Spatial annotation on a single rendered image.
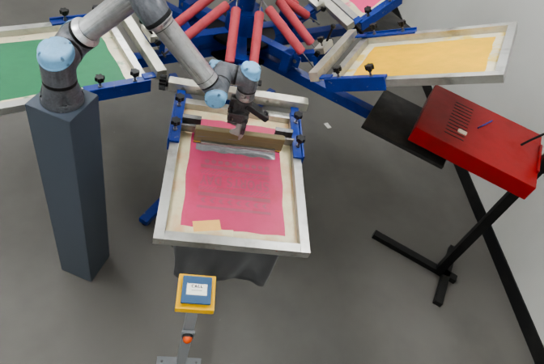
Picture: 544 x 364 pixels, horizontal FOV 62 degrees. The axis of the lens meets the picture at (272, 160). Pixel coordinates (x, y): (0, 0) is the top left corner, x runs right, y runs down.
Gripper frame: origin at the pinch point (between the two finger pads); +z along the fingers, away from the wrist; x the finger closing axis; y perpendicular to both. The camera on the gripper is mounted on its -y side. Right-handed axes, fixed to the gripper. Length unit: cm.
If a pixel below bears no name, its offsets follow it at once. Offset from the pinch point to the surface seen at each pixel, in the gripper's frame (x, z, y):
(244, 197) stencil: 22.8, 13.7, -4.4
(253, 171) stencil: 7.5, 13.7, -8.2
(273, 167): 3.6, 13.7, -17.0
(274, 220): 32.6, 13.6, -16.7
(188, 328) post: 68, 40, 12
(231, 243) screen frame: 47.3, 10.2, 0.9
